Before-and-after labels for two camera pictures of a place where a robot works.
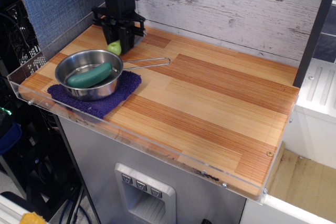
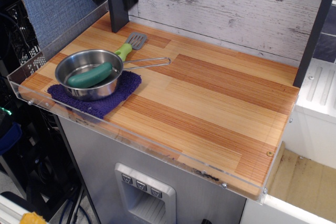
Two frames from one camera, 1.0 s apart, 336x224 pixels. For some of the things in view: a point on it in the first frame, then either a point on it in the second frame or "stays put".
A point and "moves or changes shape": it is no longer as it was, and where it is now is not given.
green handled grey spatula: x=115 y=47 moves or changes shape
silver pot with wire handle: x=77 y=62 stays put
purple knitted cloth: x=100 y=107 stays put
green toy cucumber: x=86 y=78 stays put
